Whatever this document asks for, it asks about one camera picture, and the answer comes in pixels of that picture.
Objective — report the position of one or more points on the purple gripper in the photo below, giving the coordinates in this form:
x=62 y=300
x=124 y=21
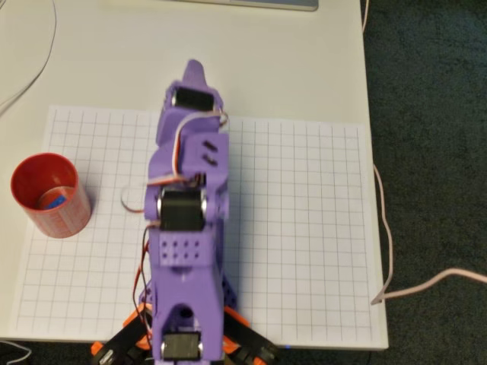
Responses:
x=191 y=99

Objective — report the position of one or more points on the blue toy brick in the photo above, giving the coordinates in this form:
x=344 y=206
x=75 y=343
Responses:
x=56 y=202

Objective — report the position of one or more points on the red cup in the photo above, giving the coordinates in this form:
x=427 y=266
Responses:
x=57 y=222

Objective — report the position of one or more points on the white grid paper sheet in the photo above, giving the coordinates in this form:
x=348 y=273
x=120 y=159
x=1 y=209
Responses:
x=304 y=190

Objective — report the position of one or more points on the black and orange clamp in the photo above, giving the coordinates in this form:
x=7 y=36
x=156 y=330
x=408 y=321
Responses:
x=255 y=338
x=121 y=340

